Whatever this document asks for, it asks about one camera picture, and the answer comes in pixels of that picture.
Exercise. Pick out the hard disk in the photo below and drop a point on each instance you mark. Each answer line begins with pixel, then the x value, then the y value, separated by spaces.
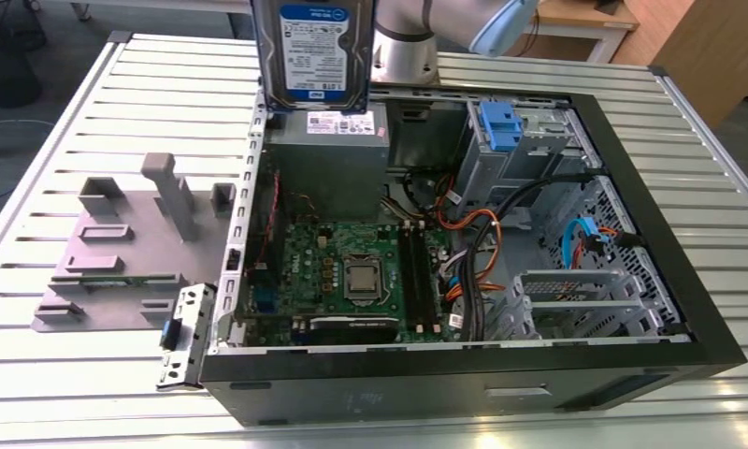
pixel 314 47

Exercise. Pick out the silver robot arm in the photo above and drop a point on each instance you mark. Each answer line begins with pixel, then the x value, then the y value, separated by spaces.
pixel 405 61

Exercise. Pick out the metal disk bay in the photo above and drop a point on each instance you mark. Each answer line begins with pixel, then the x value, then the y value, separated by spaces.
pixel 523 322

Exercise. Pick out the black CPU socket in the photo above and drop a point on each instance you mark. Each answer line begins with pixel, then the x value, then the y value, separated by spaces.
pixel 363 258

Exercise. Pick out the silver CPU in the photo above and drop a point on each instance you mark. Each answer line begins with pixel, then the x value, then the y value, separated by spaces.
pixel 363 279

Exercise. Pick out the black RAM slot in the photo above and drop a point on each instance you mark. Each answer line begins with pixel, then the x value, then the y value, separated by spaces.
pixel 428 276
pixel 411 276

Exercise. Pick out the green motherboard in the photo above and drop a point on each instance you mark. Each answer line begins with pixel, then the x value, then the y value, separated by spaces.
pixel 305 252

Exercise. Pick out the grey power supply unit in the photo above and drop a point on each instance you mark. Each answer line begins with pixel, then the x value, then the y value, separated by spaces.
pixel 324 178

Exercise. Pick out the black graphics card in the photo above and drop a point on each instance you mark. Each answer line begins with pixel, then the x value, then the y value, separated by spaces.
pixel 354 329

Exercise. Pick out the grey metal drive cage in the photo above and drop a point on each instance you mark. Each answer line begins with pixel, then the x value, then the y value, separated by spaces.
pixel 523 163

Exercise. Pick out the blue plastic drive latch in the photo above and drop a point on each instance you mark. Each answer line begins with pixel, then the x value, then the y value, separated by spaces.
pixel 501 126

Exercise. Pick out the black PC case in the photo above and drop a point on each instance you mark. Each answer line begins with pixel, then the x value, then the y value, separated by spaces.
pixel 411 388

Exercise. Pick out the grey parts rack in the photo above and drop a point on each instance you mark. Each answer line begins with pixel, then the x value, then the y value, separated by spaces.
pixel 130 290

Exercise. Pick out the white table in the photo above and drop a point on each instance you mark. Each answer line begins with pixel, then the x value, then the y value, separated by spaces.
pixel 180 4

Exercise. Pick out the wooden desk with white legs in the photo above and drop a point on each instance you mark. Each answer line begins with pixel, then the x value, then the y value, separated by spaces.
pixel 585 14

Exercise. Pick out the black office chair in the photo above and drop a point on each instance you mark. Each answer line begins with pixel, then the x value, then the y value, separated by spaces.
pixel 12 79

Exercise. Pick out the wooden cabinet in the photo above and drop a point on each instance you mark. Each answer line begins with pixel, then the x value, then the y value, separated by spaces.
pixel 711 47

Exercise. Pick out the metal bracket with blue latch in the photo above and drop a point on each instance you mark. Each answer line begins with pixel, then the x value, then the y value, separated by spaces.
pixel 193 327

